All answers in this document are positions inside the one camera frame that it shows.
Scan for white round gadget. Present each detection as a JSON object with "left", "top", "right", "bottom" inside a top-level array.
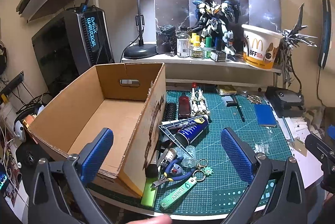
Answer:
[{"left": 14, "top": 121, "right": 27, "bottom": 142}]

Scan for black blue curved blade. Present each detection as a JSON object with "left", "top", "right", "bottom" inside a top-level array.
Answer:
[{"left": 317, "top": 0, "right": 332, "bottom": 69}]

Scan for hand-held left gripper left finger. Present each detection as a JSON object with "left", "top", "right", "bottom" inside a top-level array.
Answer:
[{"left": 28, "top": 128, "right": 114, "bottom": 224}]

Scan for grey small box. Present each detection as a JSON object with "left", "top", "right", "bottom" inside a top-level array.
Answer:
[{"left": 221, "top": 95, "right": 236, "bottom": 107}]

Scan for small glass bottle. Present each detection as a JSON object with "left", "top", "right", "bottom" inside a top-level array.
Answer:
[{"left": 182, "top": 145, "right": 197, "bottom": 168}]

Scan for yellow cap bottle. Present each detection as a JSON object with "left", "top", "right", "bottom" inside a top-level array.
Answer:
[{"left": 190, "top": 33, "right": 201, "bottom": 59}]

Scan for black computer tower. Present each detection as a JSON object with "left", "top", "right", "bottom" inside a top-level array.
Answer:
[{"left": 31, "top": 6, "right": 116, "bottom": 97}]

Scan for blue-handled pliers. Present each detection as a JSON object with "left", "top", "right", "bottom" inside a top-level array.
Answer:
[{"left": 151, "top": 157, "right": 193, "bottom": 188}]

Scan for white yellow paper bucket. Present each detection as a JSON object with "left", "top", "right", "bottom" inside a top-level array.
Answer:
[{"left": 241, "top": 24, "right": 284, "bottom": 71}]

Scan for blue spray can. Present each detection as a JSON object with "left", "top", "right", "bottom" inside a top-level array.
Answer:
[{"left": 175, "top": 114, "right": 210, "bottom": 146}]

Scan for person's left hand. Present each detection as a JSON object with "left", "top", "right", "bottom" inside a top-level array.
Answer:
[{"left": 133, "top": 214, "right": 172, "bottom": 224}]

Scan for black desk vise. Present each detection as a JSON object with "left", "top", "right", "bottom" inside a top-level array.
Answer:
[{"left": 265, "top": 86, "right": 305, "bottom": 117}]

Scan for black power strip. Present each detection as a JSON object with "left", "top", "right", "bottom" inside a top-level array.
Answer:
[{"left": 0, "top": 73, "right": 25, "bottom": 99}]

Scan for yellow small box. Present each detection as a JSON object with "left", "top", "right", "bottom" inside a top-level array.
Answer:
[{"left": 218, "top": 85, "right": 237, "bottom": 96}]

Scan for green strap keychain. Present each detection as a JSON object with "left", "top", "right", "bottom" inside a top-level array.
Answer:
[{"left": 158, "top": 159, "right": 216, "bottom": 211}]

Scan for white desk shelf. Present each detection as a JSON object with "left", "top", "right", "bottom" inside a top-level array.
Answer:
[{"left": 121, "top": 53, "right": 284, "bottom": 88}]

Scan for silver winged model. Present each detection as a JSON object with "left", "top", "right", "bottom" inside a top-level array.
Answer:
[{"left": 280, "top": 3, "right": 318, "bottom": 88}]

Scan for black round knob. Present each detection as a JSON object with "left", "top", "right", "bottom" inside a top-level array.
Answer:
[{"left": 145, "top": 164, "right": 160, "bottom": 179}]

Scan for black small robot model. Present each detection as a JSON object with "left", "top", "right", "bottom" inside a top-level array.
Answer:
[{"left": 160, "top": 25, "right": 177, "bottom": 56}]

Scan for blue notebook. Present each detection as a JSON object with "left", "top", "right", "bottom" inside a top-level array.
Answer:
[{"left": 254, "top": 104, "right": 277, "bottom": 127}]

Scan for white paper scraps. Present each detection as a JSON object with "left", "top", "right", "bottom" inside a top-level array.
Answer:
[{"left": 284, "top": 117, "right": 326, "bottom": 162}]

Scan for white blue robot model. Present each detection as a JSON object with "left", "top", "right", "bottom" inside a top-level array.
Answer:
[{"left": 187, "top": 0, "right": 245, "bottom": 62}]

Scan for black pen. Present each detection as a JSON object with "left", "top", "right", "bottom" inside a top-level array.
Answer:
[{"left": 234, "top": 95, "right": 245, "bottom": 122}]

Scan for dark red rectangular bottle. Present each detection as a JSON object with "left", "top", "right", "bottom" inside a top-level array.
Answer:
[{"left": 179, "top": 95, "right": 191, "bottom": 120}]

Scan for silver motor tool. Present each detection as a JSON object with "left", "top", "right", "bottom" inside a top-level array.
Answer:
[{"left": 157, "top": 148, "right": 178, "bottom": 169}]

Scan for brown cardboard box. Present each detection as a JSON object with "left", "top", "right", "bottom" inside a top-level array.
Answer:
[{"left": 27, "top": 62, "right": 167, "bottom": 200}]

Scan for silver hobby knife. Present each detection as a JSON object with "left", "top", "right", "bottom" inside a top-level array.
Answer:
[{"left": 281, "top": 115, "right": 296, "bottom": 146}]

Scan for black headphones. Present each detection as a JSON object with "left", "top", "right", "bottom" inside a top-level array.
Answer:
[{"left": 0, "top": 41, "right": 8, "bottom": 75}]

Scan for black hair brush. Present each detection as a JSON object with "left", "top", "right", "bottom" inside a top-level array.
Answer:
[{"left": 164, "top": 102, "right": 178, "bottom": 122}]

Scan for patterned cloth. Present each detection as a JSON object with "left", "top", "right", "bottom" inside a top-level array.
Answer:
[{"left": 306, "top": 106, "right": 330, "bottom": 136}]

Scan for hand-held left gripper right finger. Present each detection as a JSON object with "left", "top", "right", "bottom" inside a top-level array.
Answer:
[{"left": 220, "top": 127, "right": 307, "bottom": 224}]

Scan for green cutting mat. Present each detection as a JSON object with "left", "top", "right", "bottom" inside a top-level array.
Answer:
[{"left": 86, "top": 89, "right": 294, "bottom": 215}]

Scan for black desk lamp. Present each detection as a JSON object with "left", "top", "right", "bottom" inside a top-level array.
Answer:
[{"left": 124, "top": 0, "right": 163, "bottom": 59}]

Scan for white model robot part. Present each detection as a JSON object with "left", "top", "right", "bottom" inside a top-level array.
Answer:
[{"left": 191, "top": 81, "right": 210, "bottom": 116}]

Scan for black small box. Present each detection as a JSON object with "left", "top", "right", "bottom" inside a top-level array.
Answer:
[{"left": 211, "top": 50, "right": 226, "bottom": 62}]

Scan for white model sprue frame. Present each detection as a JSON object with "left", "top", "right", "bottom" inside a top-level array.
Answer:
[{"left": 160, "top": 119, "right": 193, "bottom": 159}]

